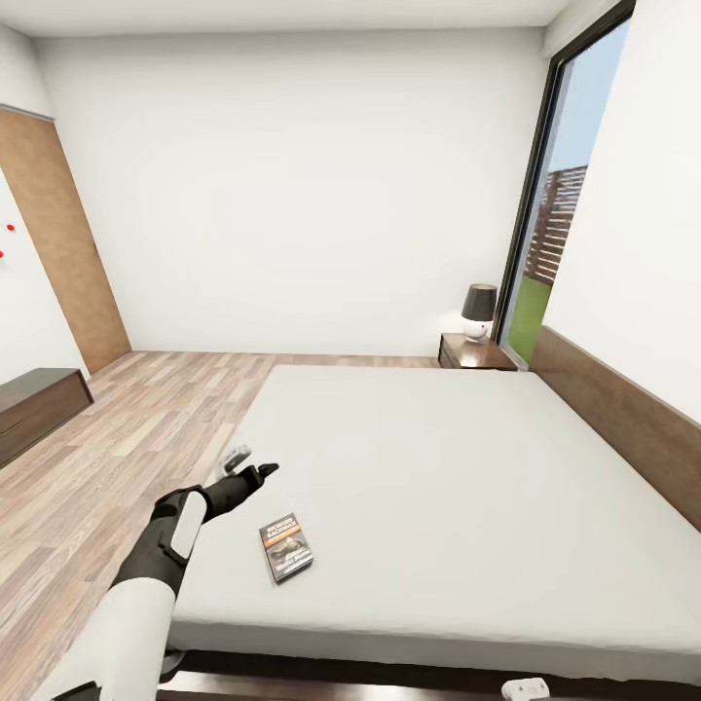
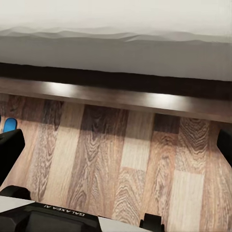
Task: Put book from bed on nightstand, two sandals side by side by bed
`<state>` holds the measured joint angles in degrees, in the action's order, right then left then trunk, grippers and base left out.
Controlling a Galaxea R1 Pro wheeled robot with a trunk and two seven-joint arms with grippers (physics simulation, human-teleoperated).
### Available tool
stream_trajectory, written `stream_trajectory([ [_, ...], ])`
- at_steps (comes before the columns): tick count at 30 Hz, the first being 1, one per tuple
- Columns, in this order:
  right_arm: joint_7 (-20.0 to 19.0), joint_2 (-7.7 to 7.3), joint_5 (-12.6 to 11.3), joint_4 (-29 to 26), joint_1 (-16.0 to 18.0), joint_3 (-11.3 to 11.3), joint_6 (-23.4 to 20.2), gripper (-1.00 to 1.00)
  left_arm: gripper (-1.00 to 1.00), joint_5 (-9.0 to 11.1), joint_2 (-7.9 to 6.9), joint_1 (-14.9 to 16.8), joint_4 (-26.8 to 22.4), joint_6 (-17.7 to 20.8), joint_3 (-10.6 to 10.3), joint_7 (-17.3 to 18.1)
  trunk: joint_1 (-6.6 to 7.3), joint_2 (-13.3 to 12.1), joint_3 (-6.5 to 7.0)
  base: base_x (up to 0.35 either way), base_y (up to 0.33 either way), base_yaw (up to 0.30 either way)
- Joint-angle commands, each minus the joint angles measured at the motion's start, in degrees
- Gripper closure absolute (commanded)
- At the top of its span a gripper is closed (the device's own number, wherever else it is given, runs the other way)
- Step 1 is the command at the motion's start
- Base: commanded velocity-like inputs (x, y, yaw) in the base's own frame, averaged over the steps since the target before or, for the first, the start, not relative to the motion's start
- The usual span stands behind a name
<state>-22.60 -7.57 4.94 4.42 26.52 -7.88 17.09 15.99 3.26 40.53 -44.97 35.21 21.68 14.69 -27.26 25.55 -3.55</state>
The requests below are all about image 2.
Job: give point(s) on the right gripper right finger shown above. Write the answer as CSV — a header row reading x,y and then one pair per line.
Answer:
x,y
224,143

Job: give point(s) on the bed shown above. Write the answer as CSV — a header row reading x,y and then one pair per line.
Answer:
x,y
171,57

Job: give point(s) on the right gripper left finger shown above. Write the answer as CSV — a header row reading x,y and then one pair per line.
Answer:
x,y
12,144

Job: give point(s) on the sandal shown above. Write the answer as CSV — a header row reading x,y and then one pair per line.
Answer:
x,y
10,125

